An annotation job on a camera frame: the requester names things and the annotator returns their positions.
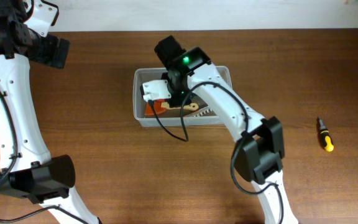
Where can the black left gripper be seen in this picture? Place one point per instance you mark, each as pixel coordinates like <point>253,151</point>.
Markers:
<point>55,53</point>

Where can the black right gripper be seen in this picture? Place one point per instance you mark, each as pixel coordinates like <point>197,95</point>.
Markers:
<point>179,98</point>

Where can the orange scraper wooden handle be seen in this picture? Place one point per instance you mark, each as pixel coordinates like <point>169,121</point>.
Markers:
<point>149,111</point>

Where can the small red cutting pliers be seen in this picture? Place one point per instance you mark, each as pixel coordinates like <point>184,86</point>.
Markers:
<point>158,108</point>

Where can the clear plastic container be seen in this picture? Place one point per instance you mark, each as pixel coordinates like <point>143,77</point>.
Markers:
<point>169,118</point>

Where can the orange socket bit holder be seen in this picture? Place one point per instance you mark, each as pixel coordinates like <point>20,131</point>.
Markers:
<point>201,112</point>

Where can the yellow black screwdriver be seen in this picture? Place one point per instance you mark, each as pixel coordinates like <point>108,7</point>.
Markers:
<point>324,136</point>

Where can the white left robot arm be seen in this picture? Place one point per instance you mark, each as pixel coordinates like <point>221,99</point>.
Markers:
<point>27,170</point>

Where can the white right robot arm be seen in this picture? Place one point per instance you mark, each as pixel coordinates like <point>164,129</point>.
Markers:
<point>256,165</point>

